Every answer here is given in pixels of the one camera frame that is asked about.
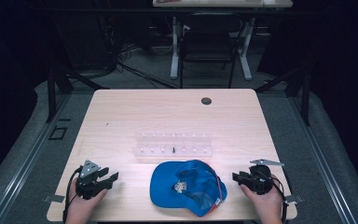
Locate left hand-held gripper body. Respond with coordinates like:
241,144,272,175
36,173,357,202
75,159,108,201

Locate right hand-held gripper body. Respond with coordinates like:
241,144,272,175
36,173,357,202
243,158,285,196

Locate person's left hand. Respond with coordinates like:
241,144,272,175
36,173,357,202
65,177,108,224

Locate person's right hand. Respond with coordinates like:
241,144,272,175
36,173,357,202
241,174,283,224

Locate grey tape strip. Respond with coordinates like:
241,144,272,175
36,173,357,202
284,194,305,205
42,194,66,203

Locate blue baseball cap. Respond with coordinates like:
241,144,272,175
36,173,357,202
149,159,228,218

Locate clear acrylic peg rack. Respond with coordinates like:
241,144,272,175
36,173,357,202
132,132,214,158

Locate black metal stand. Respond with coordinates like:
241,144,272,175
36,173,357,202
255,60,312,127
44,60,110,124

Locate black chair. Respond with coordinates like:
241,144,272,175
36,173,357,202
179,13,244,90

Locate white-legged desk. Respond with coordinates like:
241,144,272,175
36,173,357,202
152,0,294,81

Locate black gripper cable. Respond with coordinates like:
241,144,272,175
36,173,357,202
62,165,84,224
260,169,290,224

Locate black floor socket frame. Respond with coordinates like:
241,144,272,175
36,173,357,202
48,125,68,141

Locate aluminium floor rail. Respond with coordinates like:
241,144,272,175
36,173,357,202
0,92,73,224
287,92,358,224

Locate black floor cables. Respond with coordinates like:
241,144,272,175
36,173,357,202
117,43,179,90

